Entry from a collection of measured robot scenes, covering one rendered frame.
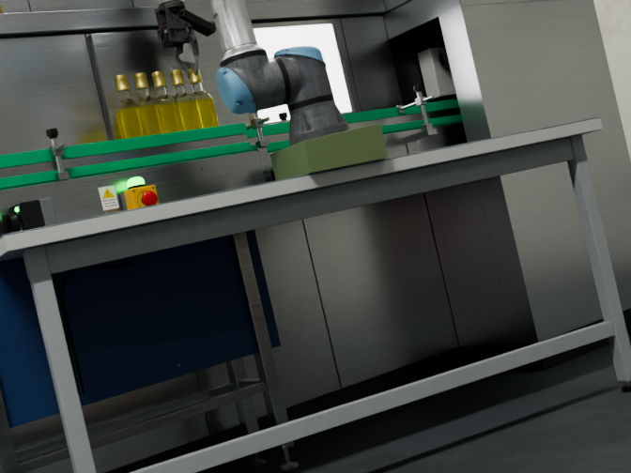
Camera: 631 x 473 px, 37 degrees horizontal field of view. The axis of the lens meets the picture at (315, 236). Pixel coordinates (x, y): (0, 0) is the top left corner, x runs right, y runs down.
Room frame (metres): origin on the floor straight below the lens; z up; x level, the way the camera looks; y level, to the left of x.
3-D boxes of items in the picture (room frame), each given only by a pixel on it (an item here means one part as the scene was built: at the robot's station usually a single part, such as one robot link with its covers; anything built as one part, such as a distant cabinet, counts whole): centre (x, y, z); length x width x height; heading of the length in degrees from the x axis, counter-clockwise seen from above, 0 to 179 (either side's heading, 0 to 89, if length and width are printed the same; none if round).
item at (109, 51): (3.01, 0.14, 1.15); 0.90 x 0.03 x 0.34; 126
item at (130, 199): (2.41, 0.41, 0.79); 0.07 x 0.07 x 0.07; 36
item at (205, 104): (2.77, 0.24, 0.99); 0.06 x 0.06 x 0.21; 35
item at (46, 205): (2.24, 0.64, 0.79); 0.08 x 0.08 x 0.08; 36
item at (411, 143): (3.09, -0.42, 0.90); 0.17 x 0.05 x 0.23; 36
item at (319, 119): (2.34, -0.06, 0.88); 0.15 x 0.15 x 0.10
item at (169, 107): (2.71, 0.33, 0.99); 0.06 x 0.06 x 0.21; 35
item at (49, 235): (2.94, 0.21, 0.73); 1.58 x 1.52 x 0.04; 115
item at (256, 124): (2.72, 0.10, 0.95); 0.17 x 0.03 x 0.12; 36
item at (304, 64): (2.33, -0.05, 1.00); 0.13 x 0.12 x 0.14; 110
